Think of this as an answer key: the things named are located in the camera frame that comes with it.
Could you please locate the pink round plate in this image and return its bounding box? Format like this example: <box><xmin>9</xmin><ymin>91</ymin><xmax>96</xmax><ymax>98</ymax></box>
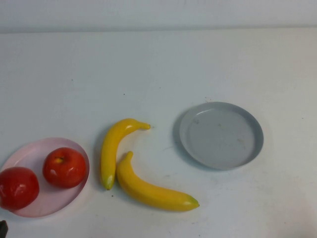
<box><xmin>0</xmin><ymin>137</ymin><xmax>90</xmax><ymax>218</ymax></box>

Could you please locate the grey round plate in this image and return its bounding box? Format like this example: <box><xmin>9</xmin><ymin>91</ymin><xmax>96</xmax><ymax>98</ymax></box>
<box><xmin>172</xmin><ymin>101</ymin><xmax>264</xmax><ymax>171</ymax></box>

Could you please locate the red plastic apple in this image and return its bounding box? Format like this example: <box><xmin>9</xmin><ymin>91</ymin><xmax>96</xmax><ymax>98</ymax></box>
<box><xmin>42</xmin><ymin>147</ymin><xmax>87</xmax><ymax>189</ymax></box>
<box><xmin>0</xmin><ymin>167</ymin><xmax>40</xmax><ymax>212</ymax></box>

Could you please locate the yellow plastic banana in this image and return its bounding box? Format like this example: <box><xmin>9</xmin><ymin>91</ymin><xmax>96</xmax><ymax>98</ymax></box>
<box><xmin>100</xmin><ymin>118</ymin><xmax>152</xmax><ymax>191</ymax></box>
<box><xmin>116</xmin><ymin>151</ymin><xmax>200</xmax><ymax>212</ymax></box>

